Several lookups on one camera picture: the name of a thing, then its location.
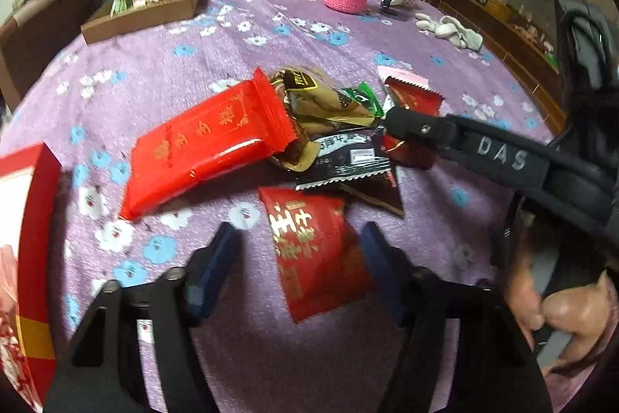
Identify white pink snack packet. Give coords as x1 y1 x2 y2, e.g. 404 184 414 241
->
377 65 430 90

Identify dark purple plum packet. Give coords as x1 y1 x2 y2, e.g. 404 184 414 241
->
296 128 405 217

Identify wooden sideboard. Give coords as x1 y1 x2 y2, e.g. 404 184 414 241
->
427 0 566 134

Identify long red snack pack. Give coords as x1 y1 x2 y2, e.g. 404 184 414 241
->
118 68 296 220

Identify red square snack packet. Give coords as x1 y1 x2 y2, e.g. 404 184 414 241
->
259 187 373 323

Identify red gift box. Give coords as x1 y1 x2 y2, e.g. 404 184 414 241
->
1 144 61 407

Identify gold brown snack packet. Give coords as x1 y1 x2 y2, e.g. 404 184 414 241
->
270 66 379 173

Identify green snack packet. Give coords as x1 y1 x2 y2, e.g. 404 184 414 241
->
341 82 384 118

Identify white gloves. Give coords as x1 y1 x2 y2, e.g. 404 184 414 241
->
414 12 484 51

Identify red white patterned packet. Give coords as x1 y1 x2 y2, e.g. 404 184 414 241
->
0 245 43 412

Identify red gold-lettered snack packet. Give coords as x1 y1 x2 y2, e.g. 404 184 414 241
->
382 77 444 170

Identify brown cardboard snack tray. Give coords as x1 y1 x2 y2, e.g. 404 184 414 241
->
81 0 199 45

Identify person's right hand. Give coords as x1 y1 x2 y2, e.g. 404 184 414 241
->
506 247 612 375

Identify brown armchair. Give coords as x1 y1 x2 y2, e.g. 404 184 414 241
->
1 0 101 110

